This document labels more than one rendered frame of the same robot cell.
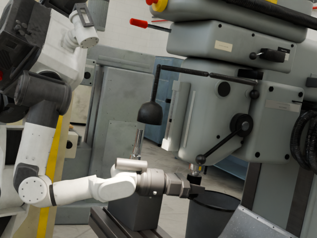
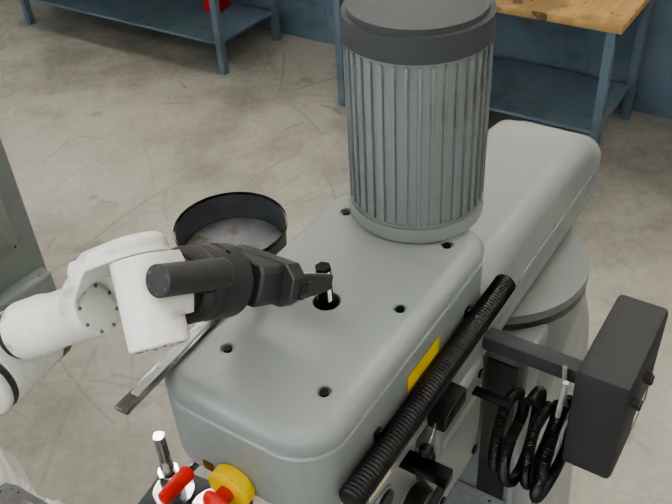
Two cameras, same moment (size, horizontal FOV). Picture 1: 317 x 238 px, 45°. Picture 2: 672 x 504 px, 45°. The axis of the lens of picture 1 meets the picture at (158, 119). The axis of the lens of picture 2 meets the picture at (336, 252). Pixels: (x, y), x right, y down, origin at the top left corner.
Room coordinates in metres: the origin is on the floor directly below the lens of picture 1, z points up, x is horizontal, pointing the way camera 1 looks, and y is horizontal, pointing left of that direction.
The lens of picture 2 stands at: (0.47, 0.19, 2.61)
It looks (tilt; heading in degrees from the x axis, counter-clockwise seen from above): 38 degrees down; 335
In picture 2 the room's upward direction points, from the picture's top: 4 degrees counter-clockwise
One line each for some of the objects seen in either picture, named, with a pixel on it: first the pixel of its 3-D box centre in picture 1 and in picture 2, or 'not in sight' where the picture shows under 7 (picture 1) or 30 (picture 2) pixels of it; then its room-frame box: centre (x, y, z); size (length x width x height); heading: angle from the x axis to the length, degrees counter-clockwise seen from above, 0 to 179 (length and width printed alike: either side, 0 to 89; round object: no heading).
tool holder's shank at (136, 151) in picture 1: (137, 142); (163, 453); (1.61, 0.07, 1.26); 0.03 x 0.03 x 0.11
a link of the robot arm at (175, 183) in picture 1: (165, 184); not in sight; (1.19, -0.06, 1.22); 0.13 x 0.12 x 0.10; 15
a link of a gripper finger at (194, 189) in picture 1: (196, 189); not in sight; (1.18, -0.15, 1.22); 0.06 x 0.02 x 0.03; 105
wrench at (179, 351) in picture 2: not in sight; (185, 344); (1.23, 0.05, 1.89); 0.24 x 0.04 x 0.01; 122
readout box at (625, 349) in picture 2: not in sight; (617, 386); (1.07, -0.57, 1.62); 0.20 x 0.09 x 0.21; 120
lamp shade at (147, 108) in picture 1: (151, 112); not in sight; (1.09, 0.02, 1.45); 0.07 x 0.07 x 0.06
